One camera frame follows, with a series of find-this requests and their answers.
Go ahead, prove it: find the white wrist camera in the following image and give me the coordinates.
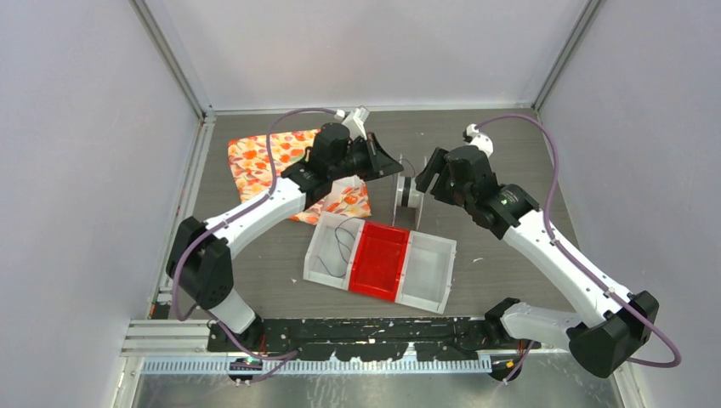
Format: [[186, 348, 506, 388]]
[[463, 123, 494, 157], [334, 105, 370, 139]]

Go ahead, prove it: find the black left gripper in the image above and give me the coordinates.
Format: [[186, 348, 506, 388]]
[[330, 133, 403, 183]]

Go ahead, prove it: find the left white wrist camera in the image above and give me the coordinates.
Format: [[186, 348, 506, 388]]
[[334, 105, 370, 139]]

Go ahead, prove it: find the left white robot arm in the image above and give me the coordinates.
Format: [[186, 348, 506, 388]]
[[166, 123, 403, 352]]

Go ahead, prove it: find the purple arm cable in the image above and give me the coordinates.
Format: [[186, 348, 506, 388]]
[[170, 108, 346, 361], [475, 113, 682, 370]]

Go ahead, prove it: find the red plastic bin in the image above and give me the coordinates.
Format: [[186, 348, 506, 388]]
[[349, 222, 411, 302]]

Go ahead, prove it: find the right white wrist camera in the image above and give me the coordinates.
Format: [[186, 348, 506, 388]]
[[463, 123, 494, 157]]

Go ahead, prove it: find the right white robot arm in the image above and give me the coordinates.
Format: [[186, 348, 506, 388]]
[[416, 145, 660, 378]]

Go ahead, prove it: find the right white plastic bin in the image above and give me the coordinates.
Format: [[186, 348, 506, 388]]
[[395, 231, 457, 315]]

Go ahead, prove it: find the white perforated cable spool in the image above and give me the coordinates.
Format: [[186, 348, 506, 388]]
[[391, 154, 424, 230]]

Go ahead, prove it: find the slotted white cable duct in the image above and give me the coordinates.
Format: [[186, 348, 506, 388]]
[[139, 355, 492, 375]]

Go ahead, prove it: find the white plastic bin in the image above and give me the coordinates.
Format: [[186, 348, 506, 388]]
[[303, 212, 365, 291], [395, 231, 457, 315]]

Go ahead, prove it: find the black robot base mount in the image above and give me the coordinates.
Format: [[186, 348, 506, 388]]
[[236, 317, 530, 362]]

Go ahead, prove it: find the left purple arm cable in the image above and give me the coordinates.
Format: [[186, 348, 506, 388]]
[[170, 108, 346, 361]]

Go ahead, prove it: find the floral orange cloth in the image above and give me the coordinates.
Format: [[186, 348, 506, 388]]
[[228, 129, 372, 225]]

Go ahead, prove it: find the left white plastic bin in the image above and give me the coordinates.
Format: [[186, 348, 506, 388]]
[[303, 212, 365, 291]]

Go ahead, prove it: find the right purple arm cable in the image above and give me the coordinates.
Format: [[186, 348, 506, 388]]
[[475, 113, 682, 370]]

